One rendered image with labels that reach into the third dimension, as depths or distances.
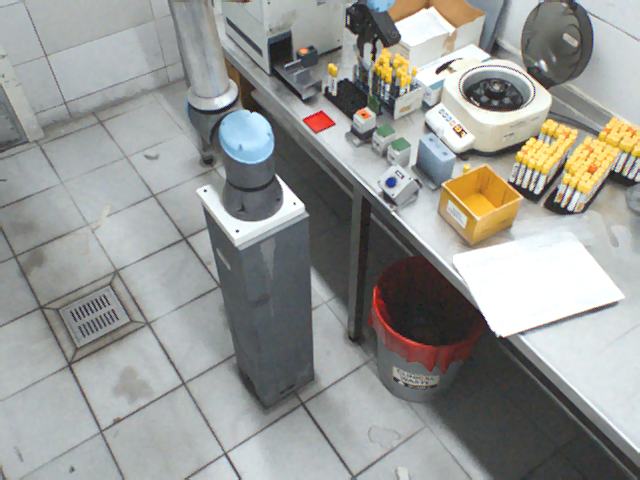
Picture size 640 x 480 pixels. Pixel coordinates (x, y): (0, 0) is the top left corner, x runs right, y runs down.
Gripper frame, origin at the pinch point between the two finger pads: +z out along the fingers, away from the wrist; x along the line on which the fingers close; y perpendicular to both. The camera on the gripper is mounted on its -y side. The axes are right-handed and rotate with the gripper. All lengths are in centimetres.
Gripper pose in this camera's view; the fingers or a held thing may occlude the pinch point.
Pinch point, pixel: (371, 65)
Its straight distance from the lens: 174.8
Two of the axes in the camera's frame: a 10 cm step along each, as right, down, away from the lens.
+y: -5.8, -6.3, 5.2
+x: -8.2, 4.5, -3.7
